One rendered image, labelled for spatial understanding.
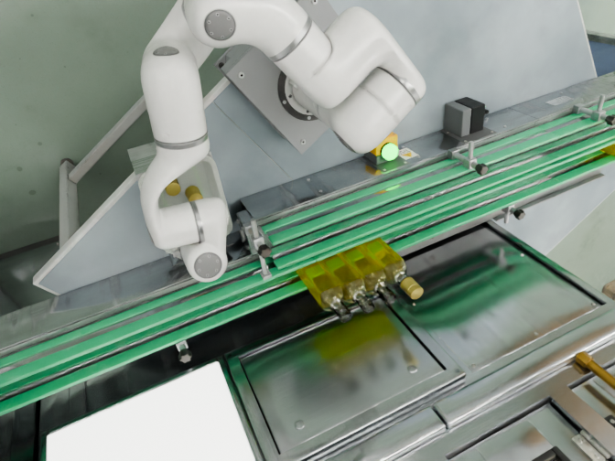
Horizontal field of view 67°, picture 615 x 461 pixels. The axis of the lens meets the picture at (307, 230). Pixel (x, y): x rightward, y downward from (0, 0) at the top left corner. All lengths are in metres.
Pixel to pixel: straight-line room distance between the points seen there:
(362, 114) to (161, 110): 0.32
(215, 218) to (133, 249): 0.45
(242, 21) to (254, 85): 0.37
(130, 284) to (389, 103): 0.76
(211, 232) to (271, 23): 0.37
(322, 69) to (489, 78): 0.88
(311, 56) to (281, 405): 0.73
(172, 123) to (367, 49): 0.31
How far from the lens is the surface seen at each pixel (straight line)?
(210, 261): 0.86
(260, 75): 1.03
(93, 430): 1.22
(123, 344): 1.22
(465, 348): 1.22
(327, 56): 0.74
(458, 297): 1.34
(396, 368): 1.13
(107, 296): 1.22
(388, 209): 1.27
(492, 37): 1.51
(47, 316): 1.26
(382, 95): 0.80
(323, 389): 1.10
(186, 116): 0.73
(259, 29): 0.69
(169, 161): 0.77
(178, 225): 0.83
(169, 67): 0.71
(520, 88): 1.65
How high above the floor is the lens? 1.81
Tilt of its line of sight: 50 degrees down
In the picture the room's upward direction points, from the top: 140 degrees clockwise
